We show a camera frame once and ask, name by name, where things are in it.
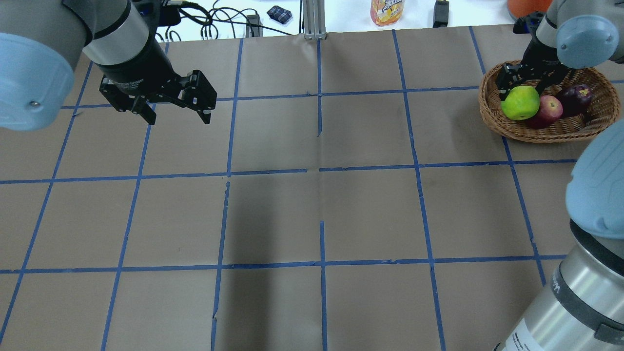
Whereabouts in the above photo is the black power adapter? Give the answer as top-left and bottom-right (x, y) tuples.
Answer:
(432, 0), (449, 28)

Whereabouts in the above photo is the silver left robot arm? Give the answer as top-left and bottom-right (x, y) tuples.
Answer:
(0, 0), (217, 131)

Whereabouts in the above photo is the green apple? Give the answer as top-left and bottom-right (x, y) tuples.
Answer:
(501, 86), (540, 121)

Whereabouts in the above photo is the dark purple apple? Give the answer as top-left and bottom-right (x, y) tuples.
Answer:
(555, 84), (594, 118)

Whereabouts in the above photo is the dark blue pouch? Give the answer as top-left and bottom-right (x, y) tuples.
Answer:
(267, 6), (293, 25)

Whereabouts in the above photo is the aluminium frame post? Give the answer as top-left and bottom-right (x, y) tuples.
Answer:
(301, 0), (327, 40)

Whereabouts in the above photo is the woven wicker basket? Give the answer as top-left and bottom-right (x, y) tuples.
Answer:
(478, 63), (622, 143)

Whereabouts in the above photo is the orange bucket grey lid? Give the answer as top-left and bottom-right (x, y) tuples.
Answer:
(507, 0), (553, 20)

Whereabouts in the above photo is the yellow oil bottle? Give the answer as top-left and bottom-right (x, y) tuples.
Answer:
(370, 0), (405, 27)

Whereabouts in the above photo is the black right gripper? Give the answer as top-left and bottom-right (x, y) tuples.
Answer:
(496, 38), (571, 101)

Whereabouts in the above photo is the red yellow apple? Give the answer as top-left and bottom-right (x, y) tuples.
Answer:
(525, 95), (564, 130)

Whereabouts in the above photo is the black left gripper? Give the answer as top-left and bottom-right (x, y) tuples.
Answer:
(99, 39), (217, 126)

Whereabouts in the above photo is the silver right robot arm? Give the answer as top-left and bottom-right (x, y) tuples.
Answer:
(494, 0), (624, 351)

